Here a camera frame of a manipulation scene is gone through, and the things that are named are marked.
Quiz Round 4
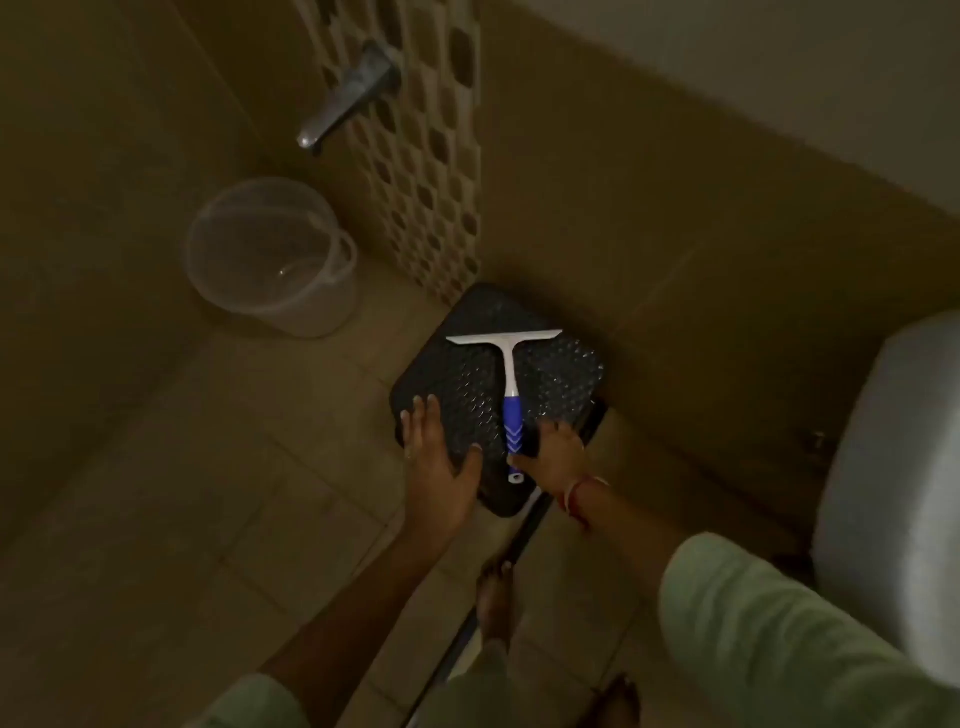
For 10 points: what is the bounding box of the person's right hand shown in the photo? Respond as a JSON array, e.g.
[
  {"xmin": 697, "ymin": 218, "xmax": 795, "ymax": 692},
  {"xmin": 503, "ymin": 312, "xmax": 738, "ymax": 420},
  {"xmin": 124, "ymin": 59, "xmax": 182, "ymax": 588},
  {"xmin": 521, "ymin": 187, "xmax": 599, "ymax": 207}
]
[{"xmin": 507, "ymin": 420, "xmax": 595, "ymax": 502}]

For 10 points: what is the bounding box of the person's left hand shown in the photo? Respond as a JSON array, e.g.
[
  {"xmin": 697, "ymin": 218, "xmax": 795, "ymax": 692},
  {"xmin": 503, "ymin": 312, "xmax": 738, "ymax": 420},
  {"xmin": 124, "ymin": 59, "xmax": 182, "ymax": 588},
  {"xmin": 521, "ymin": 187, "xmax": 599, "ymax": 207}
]
[{"xmin": 399, "ymin": 395, "xmax": 486, "ymax": 538}]

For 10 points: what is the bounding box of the person's right forearm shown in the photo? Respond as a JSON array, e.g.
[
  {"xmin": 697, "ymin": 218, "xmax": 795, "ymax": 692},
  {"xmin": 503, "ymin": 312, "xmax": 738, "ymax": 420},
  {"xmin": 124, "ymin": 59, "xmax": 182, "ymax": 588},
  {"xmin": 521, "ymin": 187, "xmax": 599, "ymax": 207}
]
[{"xmin": 561, "ymin": 480, "xmax": 723, "ymax": 601}]

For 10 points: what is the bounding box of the person's left forearm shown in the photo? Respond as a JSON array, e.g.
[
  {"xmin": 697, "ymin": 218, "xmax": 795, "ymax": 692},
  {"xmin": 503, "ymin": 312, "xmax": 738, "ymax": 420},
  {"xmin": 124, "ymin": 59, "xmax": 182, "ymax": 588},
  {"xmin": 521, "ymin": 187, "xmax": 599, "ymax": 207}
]
[{"xmin": 258, "ymin": 519, "xmax": 483, "ymax": 728}]

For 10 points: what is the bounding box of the black perforated plastic stool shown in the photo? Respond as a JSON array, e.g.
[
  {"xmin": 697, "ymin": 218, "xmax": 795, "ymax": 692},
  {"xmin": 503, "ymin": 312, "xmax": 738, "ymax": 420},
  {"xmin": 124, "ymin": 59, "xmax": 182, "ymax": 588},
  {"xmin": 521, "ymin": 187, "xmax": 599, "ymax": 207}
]
[{"xmin": 390, "ymin": 282, "xmax": 609, "ymax": 519}]

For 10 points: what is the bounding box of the person's left foot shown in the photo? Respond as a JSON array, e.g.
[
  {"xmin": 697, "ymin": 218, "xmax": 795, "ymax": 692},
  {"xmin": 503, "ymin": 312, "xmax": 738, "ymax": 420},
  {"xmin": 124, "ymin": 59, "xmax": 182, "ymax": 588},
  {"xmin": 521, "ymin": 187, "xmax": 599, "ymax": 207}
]
[{"xmin": 475, "ymin": 558, "xmax": 520, "ymax": 648}]

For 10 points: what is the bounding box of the metal floor strip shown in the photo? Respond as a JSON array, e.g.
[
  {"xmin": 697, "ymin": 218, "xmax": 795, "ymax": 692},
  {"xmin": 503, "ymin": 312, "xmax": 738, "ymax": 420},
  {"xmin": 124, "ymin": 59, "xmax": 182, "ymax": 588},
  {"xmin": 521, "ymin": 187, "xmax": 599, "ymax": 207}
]
[{"xmin": 405, "ymin": 487, "xmax": 545, "ymax": 728}]

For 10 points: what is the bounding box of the light green garment hem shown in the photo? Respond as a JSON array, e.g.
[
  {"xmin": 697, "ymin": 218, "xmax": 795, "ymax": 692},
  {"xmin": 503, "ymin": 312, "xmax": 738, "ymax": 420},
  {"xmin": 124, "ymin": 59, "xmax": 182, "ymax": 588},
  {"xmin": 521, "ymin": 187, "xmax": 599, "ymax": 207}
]
[{"xmin": 420, "ymin": 641, "xmax": 601, "ymax": 728}]

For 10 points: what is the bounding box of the clear plastic bucket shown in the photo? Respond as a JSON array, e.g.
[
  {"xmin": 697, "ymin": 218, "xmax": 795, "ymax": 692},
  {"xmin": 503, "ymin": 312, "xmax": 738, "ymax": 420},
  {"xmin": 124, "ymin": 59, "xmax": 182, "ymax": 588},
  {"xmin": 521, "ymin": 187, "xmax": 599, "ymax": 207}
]
[{"xmin": 185, "ymin": 176, "xmax": 360, "ymax": 339}]

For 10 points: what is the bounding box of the light green right sleeve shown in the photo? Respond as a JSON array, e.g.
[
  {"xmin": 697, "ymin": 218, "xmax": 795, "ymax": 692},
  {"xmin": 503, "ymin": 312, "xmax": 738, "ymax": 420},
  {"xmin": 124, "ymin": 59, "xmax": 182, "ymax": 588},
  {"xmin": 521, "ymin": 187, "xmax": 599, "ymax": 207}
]
[{"xmin": 658, "ymin": 531, "xmax": 960, "ymax": 728}]

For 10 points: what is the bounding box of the light green sleeve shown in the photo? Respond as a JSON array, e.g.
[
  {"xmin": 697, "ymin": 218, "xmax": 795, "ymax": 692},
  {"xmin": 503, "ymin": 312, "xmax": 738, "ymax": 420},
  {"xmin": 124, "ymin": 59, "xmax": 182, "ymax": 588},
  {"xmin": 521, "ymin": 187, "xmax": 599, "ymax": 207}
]
[
  {"xmin": 186, "ymin": 673, "xmax": 310, "ymax": 728},
  {"xmin": 658, "ymin": 531, "xmax": 960, "ymax": 728}
]

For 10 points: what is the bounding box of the light green left sleeve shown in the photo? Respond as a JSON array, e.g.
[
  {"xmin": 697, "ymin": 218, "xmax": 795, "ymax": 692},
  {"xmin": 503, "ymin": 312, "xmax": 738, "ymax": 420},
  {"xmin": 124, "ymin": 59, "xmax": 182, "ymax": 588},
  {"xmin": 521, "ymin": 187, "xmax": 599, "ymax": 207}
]
[{"xmin": 186, "ymin": 673, "xmax": 310, "ymax": 728}]

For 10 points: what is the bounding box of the red thread wrist bracelet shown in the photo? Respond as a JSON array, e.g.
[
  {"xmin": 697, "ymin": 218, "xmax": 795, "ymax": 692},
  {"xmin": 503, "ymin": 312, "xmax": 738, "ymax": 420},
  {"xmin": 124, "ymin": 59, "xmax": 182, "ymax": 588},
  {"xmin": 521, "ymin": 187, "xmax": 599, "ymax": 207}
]
[{"xmin": 562, "ymin": 474, "xmax": 611, "ymax": 528}]

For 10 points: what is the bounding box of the white squeegee with blue handle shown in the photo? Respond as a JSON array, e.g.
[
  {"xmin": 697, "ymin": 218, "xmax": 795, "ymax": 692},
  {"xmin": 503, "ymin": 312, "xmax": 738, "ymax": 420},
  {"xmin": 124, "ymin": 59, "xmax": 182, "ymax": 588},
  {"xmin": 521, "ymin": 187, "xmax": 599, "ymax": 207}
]
[{"xmin": 446, "ymin": 328, "xmax": 564, "ymax": 486}]

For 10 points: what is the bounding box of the metal wall tap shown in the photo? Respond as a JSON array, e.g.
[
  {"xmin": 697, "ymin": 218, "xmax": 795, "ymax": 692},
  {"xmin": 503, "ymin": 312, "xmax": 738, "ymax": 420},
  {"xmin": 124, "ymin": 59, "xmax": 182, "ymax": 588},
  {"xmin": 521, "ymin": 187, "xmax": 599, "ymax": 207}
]
[{"xmin": 296, "ymin": 40, "xmax": 403, "ymax": 156}]

